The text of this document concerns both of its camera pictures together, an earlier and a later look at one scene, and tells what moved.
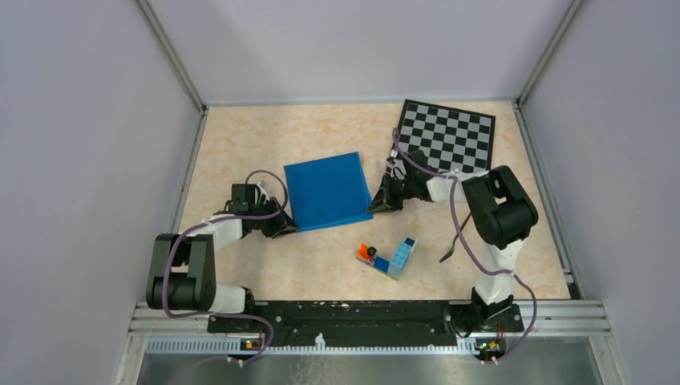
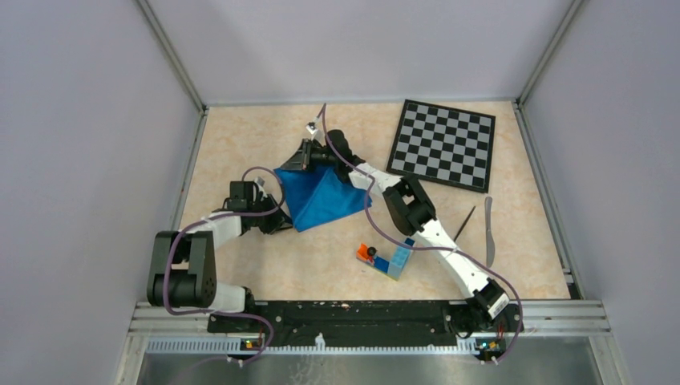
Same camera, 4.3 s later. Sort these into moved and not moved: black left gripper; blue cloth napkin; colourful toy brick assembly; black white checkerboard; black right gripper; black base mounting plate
Moved: black right gripper; blue cloth napkin
Not moved: black white checkerboard; black base mounting plate; colourful toy brick assembly; black left gripper
